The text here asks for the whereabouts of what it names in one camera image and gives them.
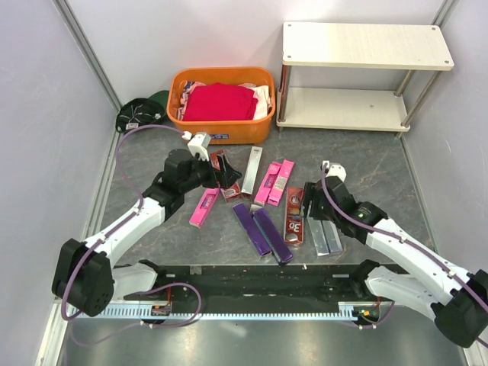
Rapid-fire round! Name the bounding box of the purple toothpaste box right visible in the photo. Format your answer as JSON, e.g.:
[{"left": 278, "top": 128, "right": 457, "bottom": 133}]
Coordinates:
[{"left": 252, "top": 208, "right": 293, "bottom": 265}]

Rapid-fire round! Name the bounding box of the silver Protefix toothpaste box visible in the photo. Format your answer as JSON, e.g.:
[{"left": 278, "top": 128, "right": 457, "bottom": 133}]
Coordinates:
[{"left": 322, "top": 220, "right": 342, "bottom": 253}]

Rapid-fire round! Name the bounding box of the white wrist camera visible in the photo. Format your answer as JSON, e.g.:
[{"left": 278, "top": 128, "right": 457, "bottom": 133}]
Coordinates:
[
  {"left": 321, "top": 160, "right": 347, "bottom": 182},
  {"left": 182, "top": 131, "right": 211, "bottom": 161}
]

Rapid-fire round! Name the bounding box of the purple toothpaste box left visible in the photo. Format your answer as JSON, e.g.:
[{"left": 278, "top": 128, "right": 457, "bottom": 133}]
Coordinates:
[{"left": 233, "top": 204, "right": 271, "bottom": 256}]

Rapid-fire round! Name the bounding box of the white two-tier shelf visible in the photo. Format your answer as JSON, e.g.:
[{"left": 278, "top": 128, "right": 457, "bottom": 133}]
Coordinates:
[{"left": 276, "top": 21, "right": 454, "bottom": 136}]

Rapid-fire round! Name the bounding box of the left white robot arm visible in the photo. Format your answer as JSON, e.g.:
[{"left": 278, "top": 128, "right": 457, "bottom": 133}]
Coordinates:
[{"left": 52, "top": 149, "right": 242, "bottom": 316}]

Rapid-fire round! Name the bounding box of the purple toothpaste box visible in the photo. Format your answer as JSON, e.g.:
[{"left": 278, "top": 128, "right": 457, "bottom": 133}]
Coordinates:
[
  {"left": 233, "top": 204, "right": 271, "bottom": 256},
  {"left": 252, "top": 208, "right": 293, "bottom": 265}
]

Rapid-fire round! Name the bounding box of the pink labelled toothpaste box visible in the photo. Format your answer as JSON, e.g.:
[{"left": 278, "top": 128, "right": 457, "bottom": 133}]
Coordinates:
[{"left": 267, "top": 159, "right": 294, "bottom": 206}]

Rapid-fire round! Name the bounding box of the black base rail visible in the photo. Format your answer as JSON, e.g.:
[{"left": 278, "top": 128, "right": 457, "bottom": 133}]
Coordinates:
[{"left": 124, "top": 260, "right": 386, "bottom": 303}]

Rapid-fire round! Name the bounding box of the orange plastic basket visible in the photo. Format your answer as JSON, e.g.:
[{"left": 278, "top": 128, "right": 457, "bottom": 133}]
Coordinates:
[{"left": 166, "top": 66, "right": 276, "bottom": 145}]

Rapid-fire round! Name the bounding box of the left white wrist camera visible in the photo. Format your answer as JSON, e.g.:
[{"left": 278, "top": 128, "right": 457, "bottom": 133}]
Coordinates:
[{"left": 182, "top": 131, "right": 211, "bottom": 161}]

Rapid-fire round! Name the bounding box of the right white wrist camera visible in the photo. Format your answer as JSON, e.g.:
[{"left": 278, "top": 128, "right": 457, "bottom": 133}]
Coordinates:
[{"left": 321, "top": 160, "right": 347, "bottom": 182}]

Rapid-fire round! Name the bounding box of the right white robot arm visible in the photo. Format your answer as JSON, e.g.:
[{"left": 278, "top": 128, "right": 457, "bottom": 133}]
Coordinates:
[{"left": 302, "top": 176, "right": 487, "bottom": 348}]

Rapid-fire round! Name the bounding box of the blue slotted cable duct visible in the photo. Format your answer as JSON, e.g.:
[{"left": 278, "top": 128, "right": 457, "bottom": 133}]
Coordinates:
[{"left": 70, "top": 301, "right": 393, "bottom": 320}]

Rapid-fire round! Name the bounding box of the pink open toothpaste box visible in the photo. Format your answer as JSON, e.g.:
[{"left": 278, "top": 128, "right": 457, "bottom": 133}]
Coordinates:
[{"left": 254, "top": 162, "right": 281, "bottom": 206}]

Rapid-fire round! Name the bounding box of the red 3d toothpaste box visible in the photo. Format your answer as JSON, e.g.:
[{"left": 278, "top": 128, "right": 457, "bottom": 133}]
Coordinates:
[
  {"left": 210, "top": 149, "right": 241, "bottom": 202},
  {"left": 284, "top": 187, "right": 303, "bottom": 246}
]

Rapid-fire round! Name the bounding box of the silver-sided red toothpaste box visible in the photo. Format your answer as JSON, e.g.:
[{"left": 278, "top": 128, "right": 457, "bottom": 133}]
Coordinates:
[{"left": 241, "top": 146, "right": 263, "bottom": 195}]

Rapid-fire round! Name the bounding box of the red folded cloth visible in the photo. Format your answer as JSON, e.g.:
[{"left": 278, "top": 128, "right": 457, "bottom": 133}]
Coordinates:
[{"left": 182, "top": 83, "right": 258, "bottom": 121}]

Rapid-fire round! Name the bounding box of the dark green cap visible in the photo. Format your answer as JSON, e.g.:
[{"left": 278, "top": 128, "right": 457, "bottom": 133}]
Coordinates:
[{"left": 114, "top": 90, "right": 169, "bottom": 133}]

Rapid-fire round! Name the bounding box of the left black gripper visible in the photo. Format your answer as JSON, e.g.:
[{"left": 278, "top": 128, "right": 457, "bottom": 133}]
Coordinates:
[{"left": 180, "top": 151, "right": 241, "bottom": 193}]

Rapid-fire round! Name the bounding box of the pink toothpaste box left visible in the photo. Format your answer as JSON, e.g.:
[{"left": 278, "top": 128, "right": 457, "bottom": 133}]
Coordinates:
[{"left": 189, "top": 188, "right": 220, "bottom": 229}]

